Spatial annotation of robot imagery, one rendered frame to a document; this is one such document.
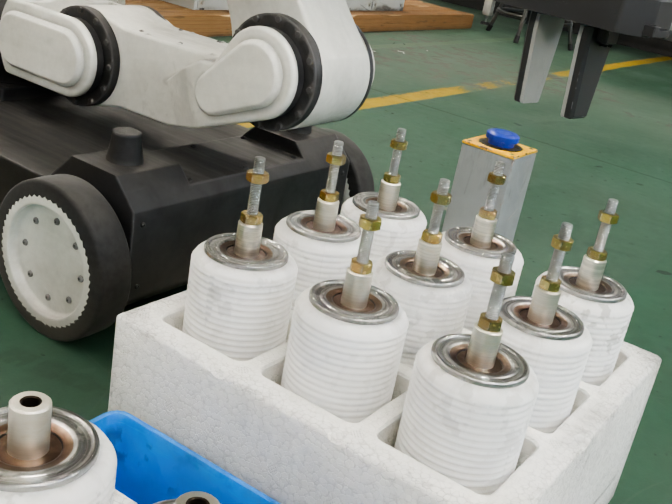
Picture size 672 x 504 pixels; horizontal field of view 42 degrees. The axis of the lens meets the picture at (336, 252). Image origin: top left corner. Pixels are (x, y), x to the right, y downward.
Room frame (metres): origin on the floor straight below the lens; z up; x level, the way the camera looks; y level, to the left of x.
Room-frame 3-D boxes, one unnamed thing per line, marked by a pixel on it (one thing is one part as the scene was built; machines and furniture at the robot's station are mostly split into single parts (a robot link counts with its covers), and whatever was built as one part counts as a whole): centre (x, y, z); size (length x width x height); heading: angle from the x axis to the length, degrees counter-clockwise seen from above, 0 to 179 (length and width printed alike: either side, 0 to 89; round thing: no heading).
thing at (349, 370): (0.66, -0.02, 0.16); 0.10 x 0.10 x 0.18
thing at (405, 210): (0.92, -0.04, 0.25); 0.08 x 0.08 x 0.01
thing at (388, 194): (0.92, -0.04, 0.26); 0.02 x 0.02 x 0.03
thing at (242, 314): (0.72, 0.08, 0.16); 0.10 x 0.10 x 0.18
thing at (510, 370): (0.60, -0.12, 0.25); 0.08 x 0.08 x 0.01
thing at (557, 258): (0.70, -0.18, 0.30); 0.01 x 0.01 x 0.08
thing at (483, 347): (0.60, -0.12, 0.26); 0.02 x 0.02 x 0.03
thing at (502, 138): (1.05, -0.17, 0.32); 0.04 x 0.04 x 0.02
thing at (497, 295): (0.60, -0.12, 0.30); 0.01 x 0.01 x 0.08
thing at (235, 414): (0.76, -0.08, 0.09); 0.39 x 0.39 x 0.18; 58
